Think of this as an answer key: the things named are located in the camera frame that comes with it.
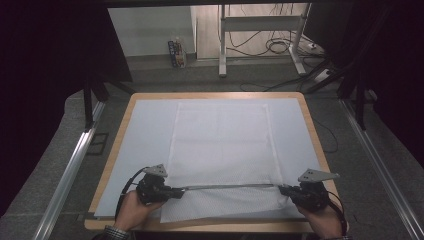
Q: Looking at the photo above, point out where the person's left hand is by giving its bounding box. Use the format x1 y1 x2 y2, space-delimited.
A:
114 189 166 232

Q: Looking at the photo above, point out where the white metal desk frame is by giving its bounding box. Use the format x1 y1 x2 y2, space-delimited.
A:
218 3 313 78

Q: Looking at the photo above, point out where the pack of bottles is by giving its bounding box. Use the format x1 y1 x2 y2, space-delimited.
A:
167 37 188 70

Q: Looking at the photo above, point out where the person's right hand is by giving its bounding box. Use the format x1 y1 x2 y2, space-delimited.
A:
295 199 348 240

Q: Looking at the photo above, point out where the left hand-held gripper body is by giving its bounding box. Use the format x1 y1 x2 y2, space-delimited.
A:
135 163 175 206

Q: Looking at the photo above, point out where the white mesh laundry bag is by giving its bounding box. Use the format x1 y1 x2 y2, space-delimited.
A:
159 101 292 224

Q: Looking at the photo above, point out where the pale blue table mat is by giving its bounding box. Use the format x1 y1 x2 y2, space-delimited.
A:
93 97 324 221

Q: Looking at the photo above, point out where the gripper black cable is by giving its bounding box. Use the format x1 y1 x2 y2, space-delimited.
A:
114 167 148 222
327 190 349 232

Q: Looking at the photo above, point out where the dark curtain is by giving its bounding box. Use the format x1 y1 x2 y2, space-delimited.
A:
304 0 424 168
0 0 134 218

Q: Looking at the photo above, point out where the tangle of black floor cables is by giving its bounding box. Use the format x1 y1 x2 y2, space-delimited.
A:
225 3 326 58

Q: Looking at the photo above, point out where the thin black floor cable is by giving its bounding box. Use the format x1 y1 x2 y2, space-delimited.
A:
311 116 340 155

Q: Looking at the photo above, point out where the white power strip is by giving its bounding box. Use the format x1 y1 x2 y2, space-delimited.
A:
312 67 335 84

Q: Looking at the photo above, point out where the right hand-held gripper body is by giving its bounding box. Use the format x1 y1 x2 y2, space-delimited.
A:
290 168 341 212

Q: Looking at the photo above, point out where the person's left plaid sleeve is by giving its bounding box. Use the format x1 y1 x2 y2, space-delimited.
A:
98 225 133 240

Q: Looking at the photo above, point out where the black metal stand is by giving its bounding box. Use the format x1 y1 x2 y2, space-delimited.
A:
301 59 378 132
81 78 137 132

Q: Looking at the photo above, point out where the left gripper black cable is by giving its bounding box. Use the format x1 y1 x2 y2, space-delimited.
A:
114 167 148 222

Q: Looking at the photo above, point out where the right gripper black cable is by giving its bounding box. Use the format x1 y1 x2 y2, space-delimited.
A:
327 190 349 232

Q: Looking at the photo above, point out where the aluminium floor rail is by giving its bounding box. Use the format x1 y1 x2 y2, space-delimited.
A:
339 98 424 240
32 100 107 240

